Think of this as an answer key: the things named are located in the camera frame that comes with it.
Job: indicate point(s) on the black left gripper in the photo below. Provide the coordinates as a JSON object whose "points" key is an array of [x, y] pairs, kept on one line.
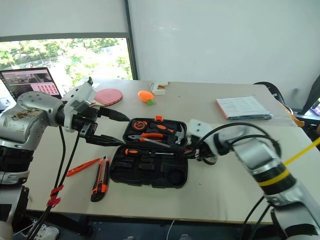
{"points": [[86, 120]]}

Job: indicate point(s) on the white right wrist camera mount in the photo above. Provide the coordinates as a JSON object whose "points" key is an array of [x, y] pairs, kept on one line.
{"points": [[200, 128]]}

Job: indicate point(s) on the black orange utility knife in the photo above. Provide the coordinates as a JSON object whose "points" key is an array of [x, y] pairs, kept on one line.
{"points": [[101, 180]]}

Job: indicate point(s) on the open laptop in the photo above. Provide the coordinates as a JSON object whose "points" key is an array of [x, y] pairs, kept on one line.
{"points": [[30, 80]]}

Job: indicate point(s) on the booklet in plastic sleeve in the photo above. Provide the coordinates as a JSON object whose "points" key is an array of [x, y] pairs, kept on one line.
{"points": [[243, 107]]}

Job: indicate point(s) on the orange carrot toy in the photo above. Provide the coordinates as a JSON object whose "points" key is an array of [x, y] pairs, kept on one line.
{"points": [[145, 96]]}

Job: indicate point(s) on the white shoe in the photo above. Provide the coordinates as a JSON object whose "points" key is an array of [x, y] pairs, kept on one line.
{"points": [[46, 232]]}

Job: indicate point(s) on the dark robot body panel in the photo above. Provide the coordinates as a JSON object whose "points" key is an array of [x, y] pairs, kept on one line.
{"points": [[12, 207]]}

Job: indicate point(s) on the black orange claw hammer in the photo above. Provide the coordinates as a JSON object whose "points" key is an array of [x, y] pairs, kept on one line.
{"points": [[180, 136]]}

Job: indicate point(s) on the red table tennis paddle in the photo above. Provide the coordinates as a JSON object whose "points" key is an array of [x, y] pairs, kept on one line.
{"points": [[110, 96]]}

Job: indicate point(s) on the small white box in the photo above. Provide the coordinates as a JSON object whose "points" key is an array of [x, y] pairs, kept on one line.
{"points": [[158, 91]]}

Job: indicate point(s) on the white roller blind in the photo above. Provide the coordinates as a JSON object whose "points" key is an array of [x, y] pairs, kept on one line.
{"points": [[62, 17]]}

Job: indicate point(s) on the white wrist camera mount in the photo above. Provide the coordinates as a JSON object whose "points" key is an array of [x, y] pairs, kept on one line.
{"points": [[200, 128], [77, 97]]}

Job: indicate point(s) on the orange black tape measure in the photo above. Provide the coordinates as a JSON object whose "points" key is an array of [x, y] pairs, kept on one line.
{"points": [[139, 124]]}

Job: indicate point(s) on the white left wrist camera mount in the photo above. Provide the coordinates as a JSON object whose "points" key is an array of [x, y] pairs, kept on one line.
{"points": [[77, 97]]}

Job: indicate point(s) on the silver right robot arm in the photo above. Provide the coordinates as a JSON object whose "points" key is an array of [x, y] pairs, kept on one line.
{"points": [[260, 155]]}

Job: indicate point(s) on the orange black screwdriver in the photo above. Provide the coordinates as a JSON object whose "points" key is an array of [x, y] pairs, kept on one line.
{"points": [[133, 151]]}

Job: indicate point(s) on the black plastic tool case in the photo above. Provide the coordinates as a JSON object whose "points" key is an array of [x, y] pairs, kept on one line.
{"points": [[147, 170]]}

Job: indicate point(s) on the dark window frame post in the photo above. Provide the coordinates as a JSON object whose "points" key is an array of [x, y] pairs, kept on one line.
{"points": [[131, 40]]}

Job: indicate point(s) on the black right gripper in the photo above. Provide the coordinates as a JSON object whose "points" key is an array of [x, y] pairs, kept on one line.
{"points": [[204, 151]]}

